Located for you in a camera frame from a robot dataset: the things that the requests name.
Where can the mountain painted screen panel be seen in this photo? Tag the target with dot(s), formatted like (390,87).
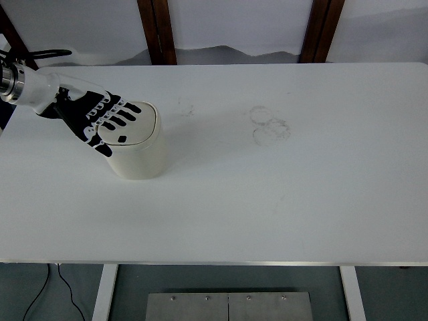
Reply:
(83,26)
(240,23)
(384,23)

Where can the dark brown slanted wooden frame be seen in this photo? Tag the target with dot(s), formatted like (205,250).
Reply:
(13,33)

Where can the dark brown wooden screen post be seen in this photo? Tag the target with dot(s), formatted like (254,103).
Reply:
(160,30)
(321,30)

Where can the cream plastic lidded trash bin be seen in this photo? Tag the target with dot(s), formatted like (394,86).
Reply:
(140,157)

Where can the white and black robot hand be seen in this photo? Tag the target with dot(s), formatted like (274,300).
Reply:
(78,107)

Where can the grey metal plate with screws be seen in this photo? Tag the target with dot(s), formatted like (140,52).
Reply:
(200,309)

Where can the white table leg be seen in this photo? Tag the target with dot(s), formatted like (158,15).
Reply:
(352,294)
(104,294)

